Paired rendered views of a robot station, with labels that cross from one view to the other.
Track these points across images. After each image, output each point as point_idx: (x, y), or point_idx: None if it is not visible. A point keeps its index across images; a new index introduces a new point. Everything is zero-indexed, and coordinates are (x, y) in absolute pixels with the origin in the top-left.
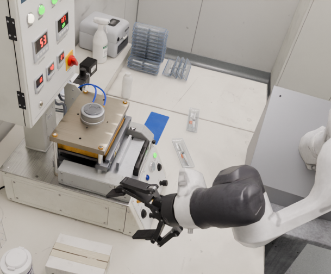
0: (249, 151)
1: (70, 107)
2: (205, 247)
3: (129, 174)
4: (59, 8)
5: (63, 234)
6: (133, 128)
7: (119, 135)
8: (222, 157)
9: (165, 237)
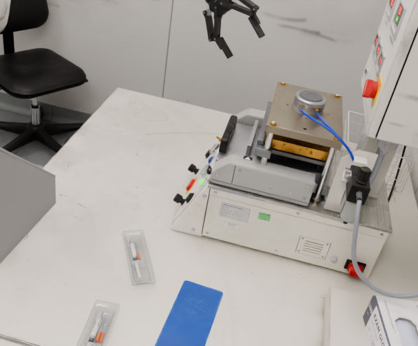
0: (14, 222)
1: (341, 121)
2: (131, 157)
3: (239, 128)
4: None
5: None
6: (246, 158)
7: (265, 121)
8: (58, 257)
9: (213, 24)
